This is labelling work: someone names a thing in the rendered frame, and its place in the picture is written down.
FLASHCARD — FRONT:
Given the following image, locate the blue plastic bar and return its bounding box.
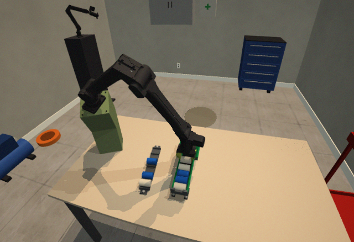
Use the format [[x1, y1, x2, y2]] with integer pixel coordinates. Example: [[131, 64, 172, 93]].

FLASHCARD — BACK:
[[142, 171, 154, 179], [175, 176, 188, 185], [147, 158, 158, 165], [177, 169, 189, 178]]

